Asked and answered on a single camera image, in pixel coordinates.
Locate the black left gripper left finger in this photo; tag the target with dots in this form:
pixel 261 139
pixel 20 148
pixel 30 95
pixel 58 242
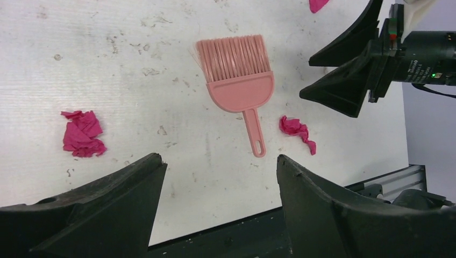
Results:
pixel 112 216

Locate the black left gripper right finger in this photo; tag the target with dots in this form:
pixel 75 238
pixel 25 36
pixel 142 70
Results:
pixel 324 219

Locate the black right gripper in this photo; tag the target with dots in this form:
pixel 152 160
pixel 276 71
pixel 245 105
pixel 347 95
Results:
pixel 425 57

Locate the pink plastic hand brush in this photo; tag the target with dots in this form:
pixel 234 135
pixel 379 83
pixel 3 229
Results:
pixel 239 79

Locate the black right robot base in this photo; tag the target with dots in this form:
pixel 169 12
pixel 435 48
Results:
pixel 421 200

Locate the magenta paper scrap far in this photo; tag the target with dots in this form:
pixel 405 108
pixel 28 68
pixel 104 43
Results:
pixel 317 5

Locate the magenta paper scrap near brush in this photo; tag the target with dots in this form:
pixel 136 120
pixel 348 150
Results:
pixel 293 127

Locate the magenta paper scrap left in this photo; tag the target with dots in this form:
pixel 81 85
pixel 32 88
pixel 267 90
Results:
pixel 81 134

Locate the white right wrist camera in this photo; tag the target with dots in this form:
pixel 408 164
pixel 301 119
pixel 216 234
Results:
pixel 414 12

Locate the aluminium table frame rail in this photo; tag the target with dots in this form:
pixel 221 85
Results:
pixel 390 185

